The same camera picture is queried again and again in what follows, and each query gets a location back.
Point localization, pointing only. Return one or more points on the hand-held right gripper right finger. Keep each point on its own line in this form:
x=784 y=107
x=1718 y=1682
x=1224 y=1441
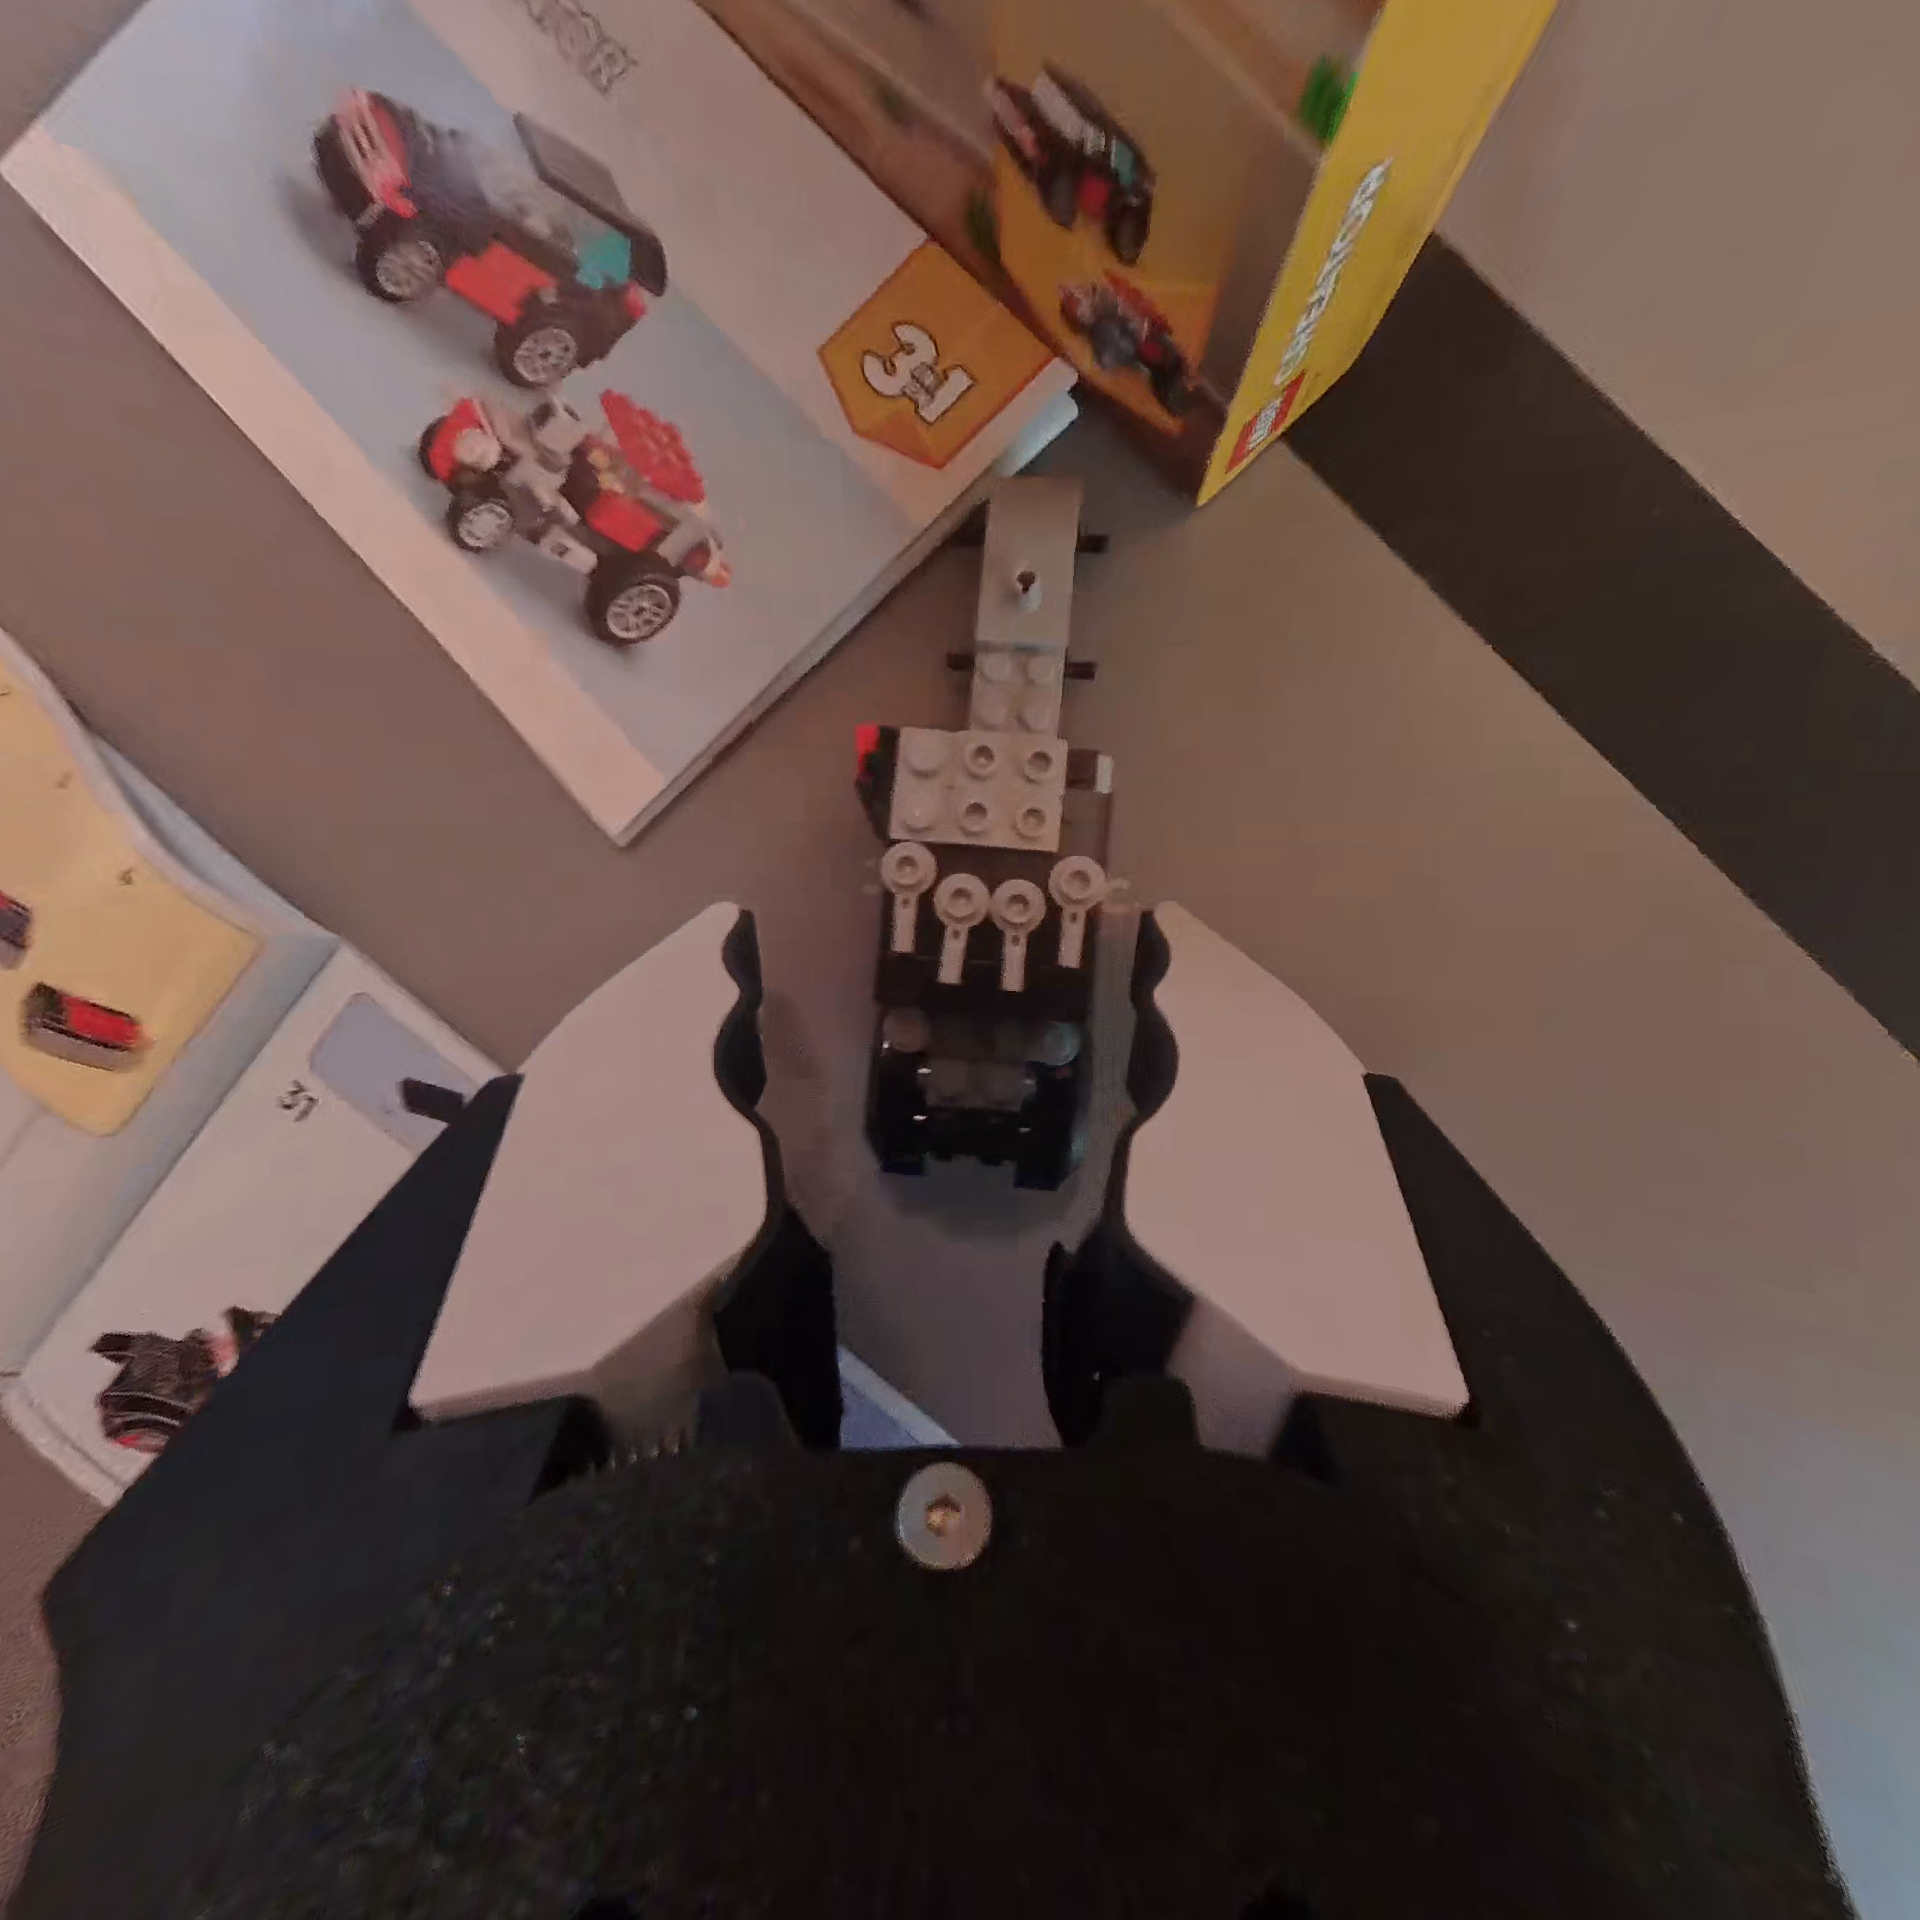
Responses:
x=1275 y=1200

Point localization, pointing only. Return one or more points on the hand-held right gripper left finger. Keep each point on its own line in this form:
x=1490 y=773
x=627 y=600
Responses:
x=632 y=1200

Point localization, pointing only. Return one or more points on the grey desk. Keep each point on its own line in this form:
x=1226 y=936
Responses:
x=1351 y=903

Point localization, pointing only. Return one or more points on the open instruction booklet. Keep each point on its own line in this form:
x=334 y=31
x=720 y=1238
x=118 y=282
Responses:
x=135 y=903

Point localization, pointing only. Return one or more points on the grey black toy truck model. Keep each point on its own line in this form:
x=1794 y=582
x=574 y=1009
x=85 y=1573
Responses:
x=973 y=798

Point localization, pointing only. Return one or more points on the yellow toy set box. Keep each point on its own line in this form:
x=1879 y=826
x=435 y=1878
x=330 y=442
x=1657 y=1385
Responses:
x=1351 y=227

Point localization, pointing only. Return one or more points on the closed instruction booklet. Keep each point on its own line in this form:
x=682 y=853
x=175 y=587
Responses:
x=673 y=451

